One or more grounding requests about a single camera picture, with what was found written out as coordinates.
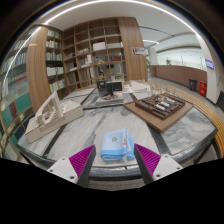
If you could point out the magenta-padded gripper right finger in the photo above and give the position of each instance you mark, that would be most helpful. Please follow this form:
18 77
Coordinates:
163 165

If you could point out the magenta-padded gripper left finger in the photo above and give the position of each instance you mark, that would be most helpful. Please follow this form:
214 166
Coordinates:
65 168

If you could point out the light blue cartoon-print towel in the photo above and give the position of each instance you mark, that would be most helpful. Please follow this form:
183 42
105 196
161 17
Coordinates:
115 145

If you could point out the cream slatted architectural model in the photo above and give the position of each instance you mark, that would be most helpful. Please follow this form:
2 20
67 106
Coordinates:
53 116

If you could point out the brown building model on wooden board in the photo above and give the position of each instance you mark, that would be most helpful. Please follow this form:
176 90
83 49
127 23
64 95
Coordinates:
160 108

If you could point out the small white building model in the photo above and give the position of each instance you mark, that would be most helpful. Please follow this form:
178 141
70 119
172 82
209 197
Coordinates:
139 86

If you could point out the glass-fronted shelf unit with books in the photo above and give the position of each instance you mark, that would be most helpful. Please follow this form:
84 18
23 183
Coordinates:
16 100

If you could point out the dark bin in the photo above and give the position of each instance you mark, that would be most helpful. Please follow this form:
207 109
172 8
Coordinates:
192 85

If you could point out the red cabinet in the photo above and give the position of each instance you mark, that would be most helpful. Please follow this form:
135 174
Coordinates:
202 88

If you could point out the black box model on grey base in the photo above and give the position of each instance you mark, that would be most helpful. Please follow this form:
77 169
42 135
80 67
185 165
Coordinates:
109 90

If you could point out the dark shelf unit with books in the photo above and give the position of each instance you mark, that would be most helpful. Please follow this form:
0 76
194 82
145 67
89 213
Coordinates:
55 63

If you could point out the wooden cubby shelf unit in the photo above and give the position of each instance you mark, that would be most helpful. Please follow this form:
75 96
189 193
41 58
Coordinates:
95 50

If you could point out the wall-mounted screen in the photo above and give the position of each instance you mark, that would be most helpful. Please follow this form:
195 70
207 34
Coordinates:
209 64

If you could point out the white wall sign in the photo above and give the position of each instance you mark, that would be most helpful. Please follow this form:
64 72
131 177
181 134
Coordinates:
138 51

